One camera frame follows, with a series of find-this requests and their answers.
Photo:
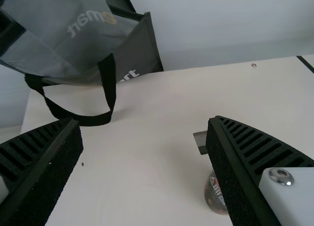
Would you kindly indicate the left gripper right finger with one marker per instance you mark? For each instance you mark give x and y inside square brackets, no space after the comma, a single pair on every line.
[247,172]

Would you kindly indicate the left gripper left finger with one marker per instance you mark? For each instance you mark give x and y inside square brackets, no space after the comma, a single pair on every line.
[39,167]

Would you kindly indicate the dark coffee bottle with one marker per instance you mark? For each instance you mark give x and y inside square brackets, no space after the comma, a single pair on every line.
[213,196]

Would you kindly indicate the black strip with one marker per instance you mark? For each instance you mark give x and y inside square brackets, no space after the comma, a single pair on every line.
[306,63]

